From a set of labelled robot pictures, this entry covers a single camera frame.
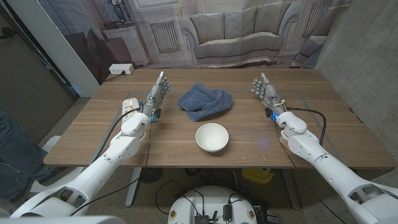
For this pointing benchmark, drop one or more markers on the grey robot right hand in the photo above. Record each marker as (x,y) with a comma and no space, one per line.
(270,95)

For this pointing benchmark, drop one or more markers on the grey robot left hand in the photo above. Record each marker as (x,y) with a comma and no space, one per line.
(155,95)

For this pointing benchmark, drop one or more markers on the blue towel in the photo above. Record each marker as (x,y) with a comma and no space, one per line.
(202,102)

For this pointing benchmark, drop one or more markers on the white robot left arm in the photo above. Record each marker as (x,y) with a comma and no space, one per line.
(102,168)

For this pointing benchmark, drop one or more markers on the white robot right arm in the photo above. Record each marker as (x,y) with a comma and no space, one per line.
(335,174)

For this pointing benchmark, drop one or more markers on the white bowl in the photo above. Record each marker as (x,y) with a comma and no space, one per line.
(212,137)

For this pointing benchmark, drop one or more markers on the white power strip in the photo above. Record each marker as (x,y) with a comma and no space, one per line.
(121,68)

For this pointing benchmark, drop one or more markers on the printed sofa room backdrop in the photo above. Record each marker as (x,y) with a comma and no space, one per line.
(236,37)

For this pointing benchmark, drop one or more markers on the yellow object under table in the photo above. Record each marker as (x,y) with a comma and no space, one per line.
(256,175)

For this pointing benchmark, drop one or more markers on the white table leg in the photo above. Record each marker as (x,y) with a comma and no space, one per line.
(290,189)
(133,186)

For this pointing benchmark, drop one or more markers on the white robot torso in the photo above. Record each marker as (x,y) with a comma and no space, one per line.
(213,202)

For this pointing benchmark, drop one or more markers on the black adapter on torso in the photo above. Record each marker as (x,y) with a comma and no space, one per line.
(227,213)

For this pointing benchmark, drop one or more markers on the black connector block on torso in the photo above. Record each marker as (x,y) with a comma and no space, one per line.
(202,219)

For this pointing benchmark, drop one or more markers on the person in blue jeans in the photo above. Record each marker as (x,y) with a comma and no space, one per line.
(15,149)

